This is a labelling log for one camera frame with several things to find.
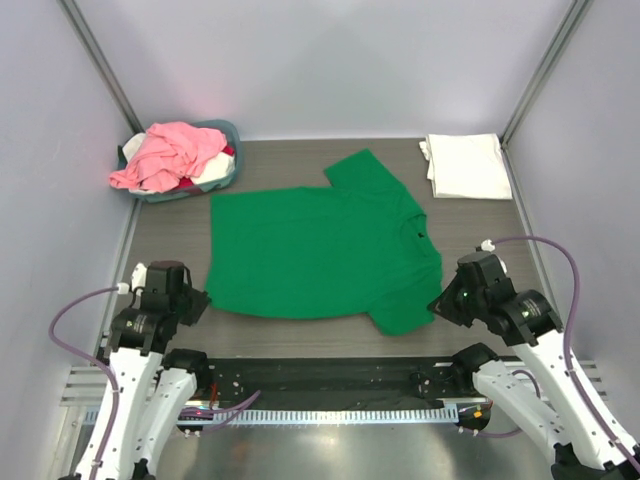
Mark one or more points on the aluminium front crossbar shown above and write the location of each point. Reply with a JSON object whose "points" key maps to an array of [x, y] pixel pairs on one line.
{"points": [[86, 385]]}

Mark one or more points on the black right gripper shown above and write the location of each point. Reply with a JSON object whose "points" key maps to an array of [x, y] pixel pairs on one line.
{"points": [[447, 306]]}

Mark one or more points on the red t-shirt in basket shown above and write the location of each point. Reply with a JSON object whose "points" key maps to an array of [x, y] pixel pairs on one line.
{"points": [[185, 184]]}

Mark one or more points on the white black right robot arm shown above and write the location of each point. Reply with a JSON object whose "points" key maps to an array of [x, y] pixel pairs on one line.
{"points": [[567, 419]]}

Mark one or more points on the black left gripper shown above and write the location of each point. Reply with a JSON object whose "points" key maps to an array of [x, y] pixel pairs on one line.
{"points": [[195, 304]]}

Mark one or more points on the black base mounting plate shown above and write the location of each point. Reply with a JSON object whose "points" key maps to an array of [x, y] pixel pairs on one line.
{"points": [[338, 383]]}

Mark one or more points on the aluminium frame post right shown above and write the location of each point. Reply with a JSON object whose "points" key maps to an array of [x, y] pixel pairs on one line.
{"points": [[570, 23]]}

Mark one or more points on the white t-shirt in basket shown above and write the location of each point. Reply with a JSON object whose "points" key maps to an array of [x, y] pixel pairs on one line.
{"points": [[215, 170]]}

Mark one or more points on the pink t-shirt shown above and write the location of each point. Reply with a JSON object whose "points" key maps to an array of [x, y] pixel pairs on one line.
{"points": [[170, 152]]}

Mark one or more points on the folded white t-shirt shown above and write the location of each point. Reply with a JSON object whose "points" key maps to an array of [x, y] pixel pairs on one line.
{"points": [[466, 167]]}

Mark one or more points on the slotted white cable duct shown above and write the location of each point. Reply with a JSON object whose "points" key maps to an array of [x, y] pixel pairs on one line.
{"points": [[445, 415]]}

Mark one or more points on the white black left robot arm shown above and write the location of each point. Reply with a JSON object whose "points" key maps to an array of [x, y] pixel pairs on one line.
{"points": [[148, 384]]}

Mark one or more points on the green t-shirt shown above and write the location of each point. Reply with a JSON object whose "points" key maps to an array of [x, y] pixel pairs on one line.
{"points": [[358, 245]]}

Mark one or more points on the aluminium frame rail left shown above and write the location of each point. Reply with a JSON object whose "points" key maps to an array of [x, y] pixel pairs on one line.
{"points": [[90, 44]]}

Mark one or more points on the teal plastic laundry basket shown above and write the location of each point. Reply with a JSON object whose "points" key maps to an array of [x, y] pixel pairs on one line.
{"points": [[233, 138]]}

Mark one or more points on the cream t-shirt in basket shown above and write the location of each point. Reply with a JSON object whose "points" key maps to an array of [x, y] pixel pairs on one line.
{"points": [[131, 147]]}

